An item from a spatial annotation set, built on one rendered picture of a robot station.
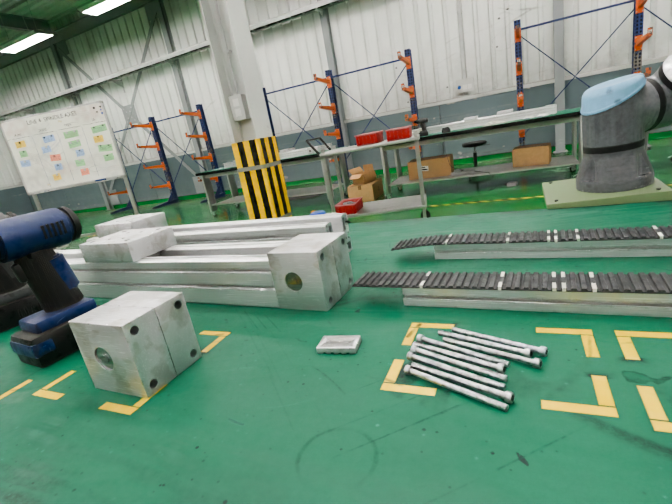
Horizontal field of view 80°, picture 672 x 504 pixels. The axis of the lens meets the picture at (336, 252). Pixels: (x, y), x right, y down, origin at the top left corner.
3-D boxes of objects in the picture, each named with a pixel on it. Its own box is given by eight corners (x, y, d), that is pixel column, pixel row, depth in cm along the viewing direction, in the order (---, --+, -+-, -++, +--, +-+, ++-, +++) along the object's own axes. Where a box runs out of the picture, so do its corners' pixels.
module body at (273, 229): (352, 249, 88) (346, 212, 86) (332, 265, 80) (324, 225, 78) (125, 255, 126) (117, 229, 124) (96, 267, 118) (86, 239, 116)
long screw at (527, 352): (533, 355, 41) (533, 347, 41) (530, 360, 40) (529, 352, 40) (441, 333, 48) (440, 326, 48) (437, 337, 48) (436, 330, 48)
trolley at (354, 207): (430, 218, 417) (419, 118, 388) (432, 232, 366) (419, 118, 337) (336, 230, 442) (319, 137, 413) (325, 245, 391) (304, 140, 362)
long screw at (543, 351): (548, 354, 41) (548, 345, 40) (545, 358, 40) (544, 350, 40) (455, 331, 48) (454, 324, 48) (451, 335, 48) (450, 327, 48)
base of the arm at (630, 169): (574, 181, 104) (572, 143, 101) (646, 172, 96) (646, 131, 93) (578, 196, 91) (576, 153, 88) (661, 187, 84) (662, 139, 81)
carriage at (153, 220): (171, 234, 114) (164, 211, 112) (138, 247, 105) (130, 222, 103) (135, 236, 122) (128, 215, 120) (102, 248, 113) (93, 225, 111)
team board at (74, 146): (42, 263, 567) (-16, 121, 512) (67, 252, 615) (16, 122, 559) (140, 247, 550) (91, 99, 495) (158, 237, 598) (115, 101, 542)
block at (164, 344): (214, 346, 56) (196, 284, 53) (148, 399, 46) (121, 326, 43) (165, 341, 60) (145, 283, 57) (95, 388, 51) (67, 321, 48)
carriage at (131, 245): (181, 256, 86) (172, 226, 85) (137, 275, 77) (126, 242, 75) (134, 257, 94) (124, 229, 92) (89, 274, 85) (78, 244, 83)
